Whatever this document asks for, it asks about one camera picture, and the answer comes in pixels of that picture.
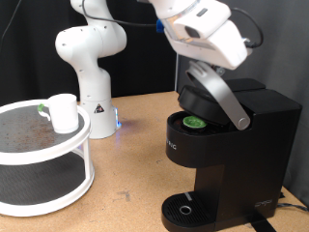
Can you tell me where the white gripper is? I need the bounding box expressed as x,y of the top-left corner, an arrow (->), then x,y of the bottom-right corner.
164,18 -> 254,77

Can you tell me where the coffee machine lid silver handle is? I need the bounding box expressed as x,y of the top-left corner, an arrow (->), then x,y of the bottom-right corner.
178,61 -> 251,131

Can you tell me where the green reusable coffee pod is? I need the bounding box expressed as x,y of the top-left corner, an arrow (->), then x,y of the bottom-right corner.
183,115 -> 208,130

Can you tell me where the white mug green handle mark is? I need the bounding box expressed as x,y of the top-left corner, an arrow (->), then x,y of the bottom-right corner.
37,93 -> 80,134

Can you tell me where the black Keurig coffee machine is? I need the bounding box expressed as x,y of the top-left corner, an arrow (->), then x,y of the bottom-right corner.
165,77 -> 303,232

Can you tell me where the grey partition panel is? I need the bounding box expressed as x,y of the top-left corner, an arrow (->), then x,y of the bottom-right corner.
175,0 -> 309,207

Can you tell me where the blue plastic clip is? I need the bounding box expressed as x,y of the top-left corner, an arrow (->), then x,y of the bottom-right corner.
155,18 -> 166,34

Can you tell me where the black curtain backdrop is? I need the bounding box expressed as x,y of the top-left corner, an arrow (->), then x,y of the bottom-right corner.
0,0 -> 182,107

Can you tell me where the black round drip tray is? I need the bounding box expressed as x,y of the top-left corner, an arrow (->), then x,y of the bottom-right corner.
160,191 -> 216,232

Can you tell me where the black tape strip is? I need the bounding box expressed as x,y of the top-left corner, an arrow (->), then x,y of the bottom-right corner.
245,216 -> 278,232

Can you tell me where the white two-tier turntable shelf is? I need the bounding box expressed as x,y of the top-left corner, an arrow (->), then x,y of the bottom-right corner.
0,99 -> 96,218

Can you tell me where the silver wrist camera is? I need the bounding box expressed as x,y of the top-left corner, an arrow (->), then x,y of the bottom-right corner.
242,37 -> 255,51

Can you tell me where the black robot camera cable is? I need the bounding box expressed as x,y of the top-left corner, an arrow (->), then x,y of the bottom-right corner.
81,0 -> 265,49

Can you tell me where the braided power cable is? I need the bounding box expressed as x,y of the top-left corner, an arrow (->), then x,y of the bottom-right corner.
276,202 -> 309,214

